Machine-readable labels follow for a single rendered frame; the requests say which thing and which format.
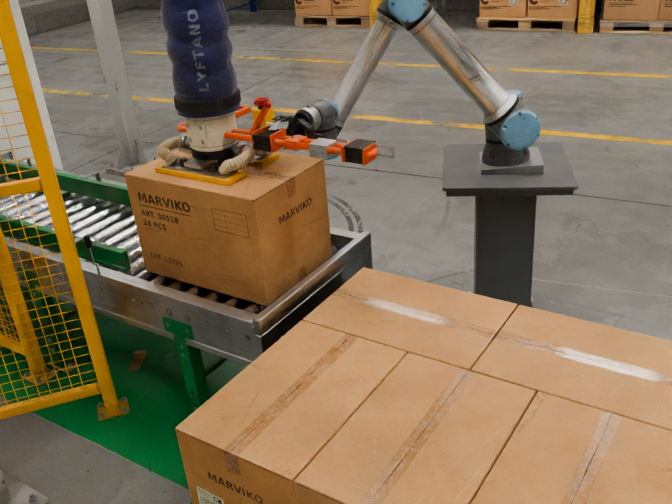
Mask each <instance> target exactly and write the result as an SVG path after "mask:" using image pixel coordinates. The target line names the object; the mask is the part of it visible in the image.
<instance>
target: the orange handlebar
mask: <svg viewBox="0 0 672 504"><path fill-rule="evenodd" d="M250 112H251V107H250V106H248V105H241V107H240V108H239V109H237V110H236V111H235V116H236V119H237V118H239V117H241V116H243V115H245V114H248V113H250ZM177 130H178V131H181V132H187V130H186V125H185V122H183V123H180V124H178V125H177ZM233 131H236V132H242V133H249V131H250V130H243V129H235V128H234V129H233ZM224 137H225V138H228V139H235V140H242V141H249V142H252V136H251V135H246V134H239V133H231V132H226V133H225V134H224ZM314 140H315V139H308V138H307V136H301V135H294V136H286V135H282V137H281V139H275V140H274V145H276V146H282V147H286V148H285V149H288V150H295V151H298V150H300V149H303V150H309V143H311V142H312V141H314ZM343 145H345V144H344V143H337V142H336V143H335V144H334V147H330V146H329V147H328V149H327V153H330V154H336V155H341V146H343ZM377 155H378V150H377V149H376V148H374V149H373V150H372V151H369V152H368V153H367V158H368V159H371V158H374V157H376V156H377Z"/></svg>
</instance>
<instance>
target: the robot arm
mask: <svg viewBox="0 0 672 504"><path fill-rule="evenodd" d="M376 14H377V19H376V21H375V22H374V24H373V26H372V28H371V30H370V32H369V33H368V35H367V37H366V39H365V41H364V42H363V44H362V46H361V48H360V50H359V51H358V53H357V55H356V57H355V59H354V61H353V62H352V64H351V66H350V68H349V70H348V71H347V73H346V75H345V77H344V79H343V81H342V82H341V84H340V86H339V88H338V90H337V91H336V93H335V95H334V97H333V99H332V100H330V99H327V98H325V99H320V100H317V101H316V102H314V103H312V104H310V105H307V106H306V107H303V108H301V109H299V110H298V111H297V112H296V113H295V116H293V115H290V116H284V115H280V116H278V117H280V118H279V119H276V118H278V117H275V118H273V119H272V120H275V121H274V122H272V123H271V122H267V123H266V124H268V125H271V126H270V128H269V129H268V130H269V131H276V130H277V129H279V130H280V129H281V128H286V136H294V135H300V134H301V135H302V136H307V138H308V139H314V134H315V133H317V134H321V135H324V136H325V139H332V140H337V137H338V135H339V133H340V131H341V130H342V128H343V125H344V123H345V121H346V120H347V118H348V116H349V114H350V112H351V111H352V109H353V107H354V105H355V104H356V102H357V100H358V98H359V96H360V95H361V93H362V91H363V89H364V88H365V86H366V84H367V82H368V81H369V79H370V77H371V75H372V73H373V72H374V70H375V68H376V66H377V65H378V63H379V61H380V59H381V57H382V56H383V54H384V52H385V50H386V49H387V47H388V45H389V43H390V42H391V40H392V38H393V36H394V34H395V33H396V31H397V30H398V29H400V28H403V27H405V28H406V30H407V31H409V32H410V33H411V34H412V35H413V36H414V37H415V38H416V39H417V41H418V42H419V43H420V44H421V45H422V46H423V47H424V48H425V49H426V50H427V52H428V53H429V54H430V55H431V56H432V57H433V58H434V59H435V60H436V62H437V63H438V64H439V65H440V66H441V67H442V68H443V69H444V70H445V71H446V73H447V74H448V75H449V76H450V77H451V78H452V79H453V80H454V81H455V83H456V84H457V85H458V86H459V87H460V88H461V89H462V90H463V91H464V92H465V94H466V95H467V96H468V97H469V98H470V99H471V100H472V101H473V102H474V104H475V105H476V106H477V107H478V108H479V109H480V110H481V111H482V112H483V113H484V118H483V121H484V123H485V137H486V143H485V147H484V150H483V153H482V162H483V163H484V164H486V165H489V166H496V167H506V166H514V165H519V164H522V163H524V162H527V161H528V160H529V159H530V151H529V149H528V147H530V146H531V145H533V144H534V143H535V142H536V140H537V139H538V137H539V135H540V131H541V124H540V121H539V119H538V117H537V115H536V114H535V113H533V112H531V111H530V109H529V108H528V107H527V106H526V105H525V104H524V103H523V96H522V92H521V91H518V90H508V91H505V90H504V89H503V87H502V86H501V85H500V84H499V83H498V82H497V81H496V80H495V78H494V77H493V76H492V75H491V74H490V73H489V72H488V70H487V69H486V68H485V67H484V66H483V65H482V64H481V62H480V61H479V60H478V59H477V58H476V57H475V56H474V54H473V53H472V52H471V51H470V50H469V49H468V48H467V47H466V45H465V44H464V43H463V42H462V41H461V40H460V39H459V37H458V36H457V35H456V34H455V33H454V32H453V31H452V29H451V28H450V27H449V26H448V25H447V24H446V23H445V21H444V20H443V19H442V18H441V17H440V16H439V15H438V14H437V12H436V11H435V10H434V9H433V7H432V6H431V4H430V3H429V2H428V1H427V0H382V1H381V3H380V5H379V7H378V8H377V10H376Z"/></svg>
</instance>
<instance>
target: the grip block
mask: <svg viewBox="0 0 672 504"><path fill-rule="evenodd" d="M269 128H270V126H269V127H268V126H264V127H262V128H260V129H258V130H256V131H254V132H252V133H251V136H252V144H253V149H254V150H261V151H267V152H270V151H271V152H275V151H277V150H279V149H281V148H282V146H276V145H274V140H275V139H281V137H282V135H286V128H281V129H280V130H279V129H277V130H276V131H269V130H268V129H269Z"/></svg>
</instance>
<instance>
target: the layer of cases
mask: <svg viewBox="0 0 672 504"><path fill-rule="evenodd" d="M175 431H176V435H177V439H178V444H179V448H180V452H181V456H182V461H183V465H184V469H185V474H186V478H187V482H188V487H189V491H190V495H191V499H192V504H672V341H669V340H665V339H661V338H657V337H652V336H648V335H644V334H640V333H636V332H632V331H627V330H623V329H619V328H615V327H611V326H607V325H602V324H598V323H594V322H590V321H586V320H582V319H577V318H573V317H569V316H565V315H561V314H557V313H552V312H548V311H544V310H540V309H536V308H531V307H527V306H523V305H519V306H518V304H515V303H511V302H506V301H502V300H498V299H494V298H490V297H486V296H481V295H477V294H473V293H469V292H465V291H461V290H456V289H452V288H448V287H444V286H440V285H436V284H431V283H427V282H423V281H419V280H415V279H411V278H406V277H402V276H398V275H394V274H390V273H385V272H381V271H377V270H373V269H369V268H365V267H363V268H362V269H361V270H360V271H359V272H357V273H356V274H355V275H354V276H353V277H352V278H350V279H349V280H348V281H347V282H346V283H344V284H343V285H342V286H341V287H340V288H339V289H337V290H336V291H335V292H334V293H333V294H332V295H330V296H329V297H328V298H327V299H326V300H325V301H323V302H322V303H321V304H320V305H319V306H318V307H316V308H315V309H314V310H313V311H312V312H311V313H309V314H308V315H307V316H306V317H305V318H303V321H300V322H299V323H298V324H296V325H295V326H294V327H293V328H292V329H291V330H289V331H288V332H287V333H286V334H285V335H284V336H282V337H281V338H280V339H279V340H278V341H277V342H275V343H274V344H273V345H272V346H271V347H269V348H268V349H267V350H266V351H265V352H264V353H262V354H261V355H260V356H259V357H258V358H257V359H255V360H254V361H253V362H252V363H251V364H250V365H248V366H247V367H246V368H245V369H244V370H243V371H241V372H240V373H239V374H238V375H237V376H235V377H234V378H233V379H232V380H231V381H230V382H228V383H227V384H226V385H225V386H224V387H223V388H221V389H220V390H219V391H218V392H217V393H216V394H214V395H213V396H212V397H211V398H210V399H209V400H207V401H206V402H205V403H204V404H203V405H202V406H200V407H199V408H198V409H197V410H196V411H194V412H193V413H192V414H191V415H190V416H189V417H187V418H186V419H185V420H184V421H183V422H182V423H180V424H179V425H178V426H177V427H176V428H175Z"/></svg>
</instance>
